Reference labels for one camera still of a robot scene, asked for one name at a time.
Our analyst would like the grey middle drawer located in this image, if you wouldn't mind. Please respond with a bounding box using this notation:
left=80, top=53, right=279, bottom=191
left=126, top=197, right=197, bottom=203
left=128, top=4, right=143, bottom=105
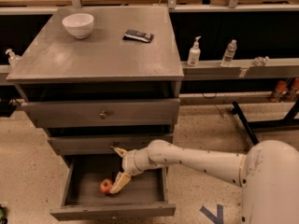
left=48, top=134, right=173, bottom=156

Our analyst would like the white pump lotion bottle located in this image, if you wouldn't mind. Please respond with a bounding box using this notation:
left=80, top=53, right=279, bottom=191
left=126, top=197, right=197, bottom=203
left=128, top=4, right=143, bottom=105
left=187, top=36, right=201, bottom=67

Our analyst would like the grey metal ledge rail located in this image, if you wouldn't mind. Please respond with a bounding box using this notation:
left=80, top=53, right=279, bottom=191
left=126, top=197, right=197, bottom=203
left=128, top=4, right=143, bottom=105
left=181, top=58, right=299, bottom=81

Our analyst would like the blue tape floor marker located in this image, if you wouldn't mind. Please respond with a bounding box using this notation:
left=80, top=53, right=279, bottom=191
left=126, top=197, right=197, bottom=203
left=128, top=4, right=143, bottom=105
left=200, top=204, right=224, bottom=224

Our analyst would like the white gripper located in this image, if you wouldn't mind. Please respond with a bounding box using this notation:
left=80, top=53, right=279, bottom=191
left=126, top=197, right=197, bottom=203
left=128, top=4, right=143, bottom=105
left=109, top=147, right=155, bottom=194

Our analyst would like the white ceramic bowl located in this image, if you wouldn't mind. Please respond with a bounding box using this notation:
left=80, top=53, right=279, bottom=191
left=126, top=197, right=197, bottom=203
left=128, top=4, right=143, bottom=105
left=62, top=13, right=94, bottom=39

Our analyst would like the clear plastic water bottle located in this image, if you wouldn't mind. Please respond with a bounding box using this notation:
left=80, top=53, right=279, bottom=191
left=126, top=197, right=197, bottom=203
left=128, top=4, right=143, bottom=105
left=221, top=39, right=237, bottom=67

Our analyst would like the crumpled clear plastic wrapper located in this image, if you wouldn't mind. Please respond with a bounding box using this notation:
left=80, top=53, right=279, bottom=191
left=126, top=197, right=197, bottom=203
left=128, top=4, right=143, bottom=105
left=252, top=56, right=269, bottom=66

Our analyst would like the black metal stand leg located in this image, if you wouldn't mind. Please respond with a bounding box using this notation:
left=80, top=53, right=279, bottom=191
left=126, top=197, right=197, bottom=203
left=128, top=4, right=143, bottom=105
left=232, top=100, right=299, bottom=145

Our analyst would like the clear pump sanitizer bottle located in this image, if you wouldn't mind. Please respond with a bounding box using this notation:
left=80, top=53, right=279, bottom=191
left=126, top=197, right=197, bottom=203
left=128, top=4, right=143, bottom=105
left=6, top=49, right=21, bottom=67

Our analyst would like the grey open bottom drawer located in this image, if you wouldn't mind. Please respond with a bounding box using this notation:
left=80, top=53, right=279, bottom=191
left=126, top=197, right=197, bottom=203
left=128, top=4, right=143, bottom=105
left=50, top=153, right=176, bottom=221

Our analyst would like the orange spray bottle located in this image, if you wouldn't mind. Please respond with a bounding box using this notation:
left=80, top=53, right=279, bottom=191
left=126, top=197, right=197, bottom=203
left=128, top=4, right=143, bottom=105
left=268, top=80, right=287, bottom=103
left=284, top=77, right=299, bottom=101

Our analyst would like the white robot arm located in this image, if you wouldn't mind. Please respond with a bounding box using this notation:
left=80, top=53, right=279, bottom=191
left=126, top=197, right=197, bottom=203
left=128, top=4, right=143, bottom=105
left=110, top=140, right=299, bottom=224

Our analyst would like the grey wooden drawer cabinet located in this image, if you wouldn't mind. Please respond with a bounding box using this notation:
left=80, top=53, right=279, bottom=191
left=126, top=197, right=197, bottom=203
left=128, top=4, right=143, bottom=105
left=6, top=5, right=185, bottom=161

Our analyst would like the dark snack wrapper packet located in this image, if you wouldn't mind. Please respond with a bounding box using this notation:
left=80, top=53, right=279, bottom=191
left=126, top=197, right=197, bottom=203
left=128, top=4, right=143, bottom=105
left=123, top=30, right=154, bottom=43

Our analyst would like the grey top drawer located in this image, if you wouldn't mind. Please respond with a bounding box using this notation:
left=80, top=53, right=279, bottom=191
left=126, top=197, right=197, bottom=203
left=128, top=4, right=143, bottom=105
left=21, top=99, right=179, bottom=128

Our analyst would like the red apple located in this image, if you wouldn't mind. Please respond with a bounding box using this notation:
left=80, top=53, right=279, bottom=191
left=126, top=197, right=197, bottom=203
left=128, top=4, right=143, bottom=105
left=100, top=178, right=113, bottom=195

